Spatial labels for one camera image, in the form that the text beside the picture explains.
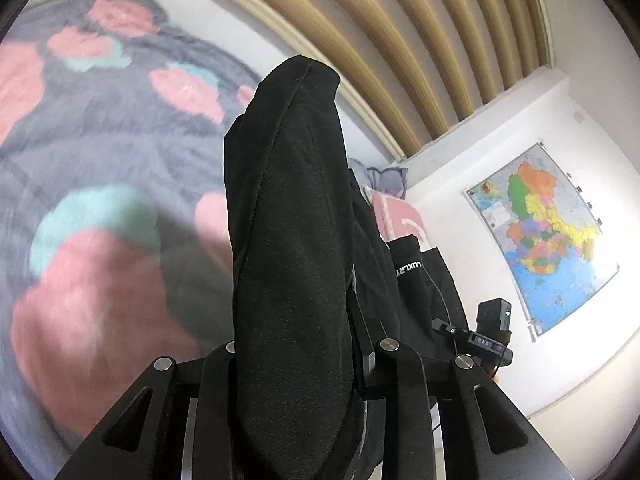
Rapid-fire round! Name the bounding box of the grey pink floral blanket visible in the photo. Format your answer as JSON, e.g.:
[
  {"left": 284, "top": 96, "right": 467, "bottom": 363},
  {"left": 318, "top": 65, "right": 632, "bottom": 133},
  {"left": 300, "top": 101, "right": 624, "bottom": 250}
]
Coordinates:
[{"left": 0, "top": 0, "right": 263, "bottom": 456}]

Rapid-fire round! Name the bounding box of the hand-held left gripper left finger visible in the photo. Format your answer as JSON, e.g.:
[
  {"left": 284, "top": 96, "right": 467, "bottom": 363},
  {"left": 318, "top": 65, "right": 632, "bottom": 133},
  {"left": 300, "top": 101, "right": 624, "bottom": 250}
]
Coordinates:
[{"left": 54, "top": 340, "right": 247, "bottom": 480}]

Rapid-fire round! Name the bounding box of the black jacket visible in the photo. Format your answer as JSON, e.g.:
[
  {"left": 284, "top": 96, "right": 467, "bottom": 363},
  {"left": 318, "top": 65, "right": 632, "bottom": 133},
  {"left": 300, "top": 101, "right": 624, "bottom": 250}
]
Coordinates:
[{"left": 222, "top": 55, "right": 472, "bottom": 480}]

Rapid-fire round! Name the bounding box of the wooden slatted headboard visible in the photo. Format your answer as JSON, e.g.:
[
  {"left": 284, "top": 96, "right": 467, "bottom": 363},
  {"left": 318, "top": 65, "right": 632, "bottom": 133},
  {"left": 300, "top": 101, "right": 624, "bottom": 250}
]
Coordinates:
[{"left": 182, "top": 0, "right": 554, "bottom": 160}]

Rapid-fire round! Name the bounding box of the colourful wall map poster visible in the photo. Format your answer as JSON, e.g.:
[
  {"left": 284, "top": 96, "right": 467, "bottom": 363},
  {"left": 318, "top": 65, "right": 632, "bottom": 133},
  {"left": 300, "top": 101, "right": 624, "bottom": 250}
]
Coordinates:
[{"left": 465, "top": 142, "right": 622, "bottom": 345}]

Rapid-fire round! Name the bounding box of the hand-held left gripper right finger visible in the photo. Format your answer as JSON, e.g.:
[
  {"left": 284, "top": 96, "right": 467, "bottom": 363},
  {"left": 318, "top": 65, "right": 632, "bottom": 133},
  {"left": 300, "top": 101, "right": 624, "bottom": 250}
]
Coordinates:
[{"left": 345, "top": 287, "right": 572, "bottom": 480}]

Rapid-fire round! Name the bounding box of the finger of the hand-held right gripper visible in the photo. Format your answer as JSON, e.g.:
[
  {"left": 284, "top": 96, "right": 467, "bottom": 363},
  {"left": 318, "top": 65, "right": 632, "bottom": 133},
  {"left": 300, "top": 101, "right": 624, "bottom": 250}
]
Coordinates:
[{"left": 432, "top": 318, "right": 470, "bottom": 345}]

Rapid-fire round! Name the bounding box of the pink grey pillow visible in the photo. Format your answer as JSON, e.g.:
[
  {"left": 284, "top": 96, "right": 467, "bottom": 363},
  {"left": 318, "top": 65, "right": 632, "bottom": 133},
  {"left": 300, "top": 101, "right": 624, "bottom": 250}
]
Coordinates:
[{"left": 349, "top": 164, "right": 427, "bottom": 248}]

